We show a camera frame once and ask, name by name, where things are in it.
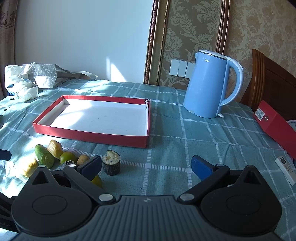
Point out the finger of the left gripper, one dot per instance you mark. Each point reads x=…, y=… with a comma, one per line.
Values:
x=5, y=155

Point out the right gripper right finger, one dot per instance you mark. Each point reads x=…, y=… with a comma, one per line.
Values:
x=212, y=177

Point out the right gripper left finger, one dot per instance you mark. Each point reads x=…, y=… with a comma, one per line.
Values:
x=81, y=176

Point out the green tomato with stem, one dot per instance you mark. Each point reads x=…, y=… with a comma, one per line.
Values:
x=97, y=181

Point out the brown kiwi fruit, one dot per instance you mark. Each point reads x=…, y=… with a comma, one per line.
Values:
x=82, y=159

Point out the dark sugarcane piece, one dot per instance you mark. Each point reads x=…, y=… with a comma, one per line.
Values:
x=111, y=163
x=67, y=163

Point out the pale yellow ridged fruit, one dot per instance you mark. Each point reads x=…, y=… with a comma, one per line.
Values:
x=30, y=167

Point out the orange yellow ridged fruit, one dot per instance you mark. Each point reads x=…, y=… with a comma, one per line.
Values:
x=55, y=148

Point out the cut green cucumber half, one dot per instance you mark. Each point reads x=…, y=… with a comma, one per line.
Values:
x=44, y=156

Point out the teal checked tablecloth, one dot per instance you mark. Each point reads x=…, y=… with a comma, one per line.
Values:
x=164, y=167

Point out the red cardboard box tray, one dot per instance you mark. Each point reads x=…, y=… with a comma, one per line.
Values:
x=119, y=121

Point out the white tissue pack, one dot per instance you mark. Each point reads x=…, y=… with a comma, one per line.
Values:
x=18, y=84

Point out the blue electric kettle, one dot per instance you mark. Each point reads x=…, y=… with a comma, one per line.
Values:
x=206, y=92

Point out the white remote control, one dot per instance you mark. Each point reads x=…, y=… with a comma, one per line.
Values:
x=287, y=170

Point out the red flat box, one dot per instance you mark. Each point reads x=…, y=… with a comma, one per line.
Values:
x=276, y=127

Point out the silver patterned gift bag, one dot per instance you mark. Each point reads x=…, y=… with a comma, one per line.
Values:
x=52, y=75

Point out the pink patterned curtain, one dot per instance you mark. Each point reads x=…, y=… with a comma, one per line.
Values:
x=7, y=44

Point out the white wall switch panel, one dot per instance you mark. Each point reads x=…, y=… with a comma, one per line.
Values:
x=181, y=68

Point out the gold ornate wall frame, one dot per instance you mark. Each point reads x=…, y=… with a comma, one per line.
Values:
x=178, y=30

